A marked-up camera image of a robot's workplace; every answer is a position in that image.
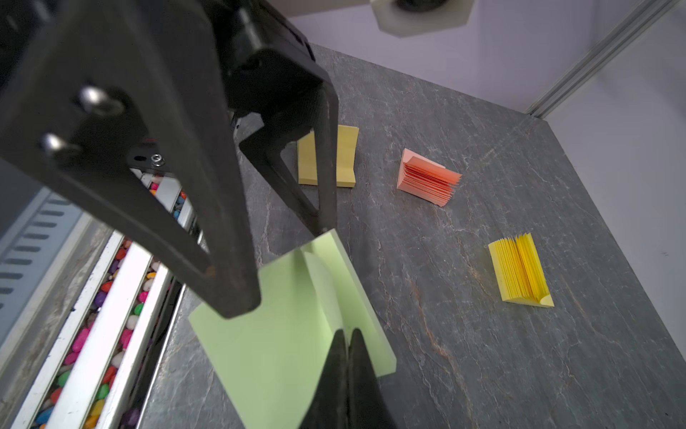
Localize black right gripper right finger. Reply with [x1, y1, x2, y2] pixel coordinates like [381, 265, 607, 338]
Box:
[348, 329, 397, 428]

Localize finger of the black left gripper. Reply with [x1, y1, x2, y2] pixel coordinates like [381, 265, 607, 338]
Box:
[239, 82, 339, 236]
[1, 1, 261, 318]

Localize light green memo pad front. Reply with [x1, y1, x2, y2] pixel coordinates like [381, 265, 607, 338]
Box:
[189, 231, 397, 428]

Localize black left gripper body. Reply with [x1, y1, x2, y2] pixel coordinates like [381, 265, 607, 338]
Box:
[198, 1, 332, 121]

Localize red memo pad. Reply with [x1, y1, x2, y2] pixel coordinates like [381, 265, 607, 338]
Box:
[397, 148, 462, 207]

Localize yellow memo pad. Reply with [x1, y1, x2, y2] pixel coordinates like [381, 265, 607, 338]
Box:
[297, 124, 360, 189]
[488, 233, 555, 309]

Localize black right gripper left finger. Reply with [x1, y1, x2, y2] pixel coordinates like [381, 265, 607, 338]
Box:
[300, 330, 348, 428]

